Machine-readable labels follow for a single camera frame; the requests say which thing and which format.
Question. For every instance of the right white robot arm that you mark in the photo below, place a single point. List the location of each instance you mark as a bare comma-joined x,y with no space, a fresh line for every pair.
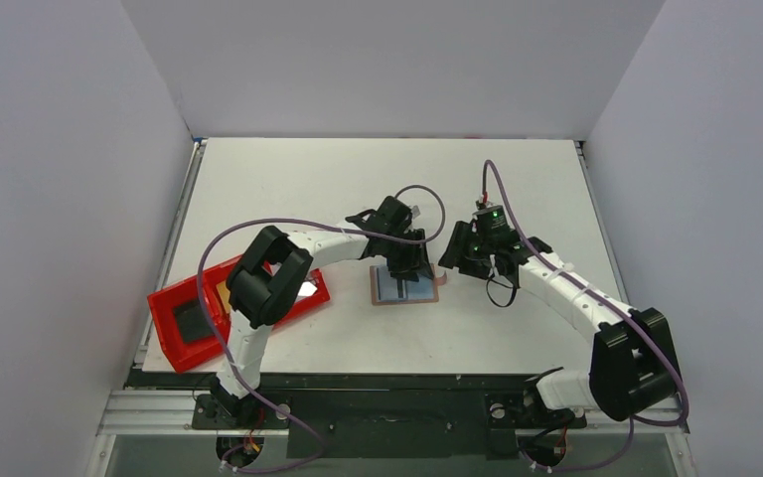
633,365

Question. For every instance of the red three-compartment bin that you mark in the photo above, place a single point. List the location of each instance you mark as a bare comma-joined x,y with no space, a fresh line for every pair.
183,357

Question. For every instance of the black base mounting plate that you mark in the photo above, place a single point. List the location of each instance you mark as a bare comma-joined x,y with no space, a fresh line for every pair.
378,416

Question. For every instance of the gold cards stack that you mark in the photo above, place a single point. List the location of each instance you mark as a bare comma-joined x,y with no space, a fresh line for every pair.
223,295

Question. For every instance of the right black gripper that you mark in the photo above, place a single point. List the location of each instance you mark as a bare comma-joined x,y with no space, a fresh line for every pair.
459,244

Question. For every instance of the aluminium frame rail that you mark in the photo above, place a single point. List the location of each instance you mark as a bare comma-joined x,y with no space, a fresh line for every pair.
138,428

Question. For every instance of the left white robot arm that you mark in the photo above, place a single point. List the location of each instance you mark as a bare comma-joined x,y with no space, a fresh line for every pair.
267,279

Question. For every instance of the tan leather card holder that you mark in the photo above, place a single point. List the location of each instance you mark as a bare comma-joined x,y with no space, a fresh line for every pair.
386,290

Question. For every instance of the black cards in bin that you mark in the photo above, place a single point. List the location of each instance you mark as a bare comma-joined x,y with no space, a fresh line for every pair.
191,322

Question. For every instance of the silver mirrored card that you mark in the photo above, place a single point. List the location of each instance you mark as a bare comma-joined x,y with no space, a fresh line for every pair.
307,289

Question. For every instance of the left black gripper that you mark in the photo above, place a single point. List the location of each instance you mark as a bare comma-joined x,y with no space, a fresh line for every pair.
408,257

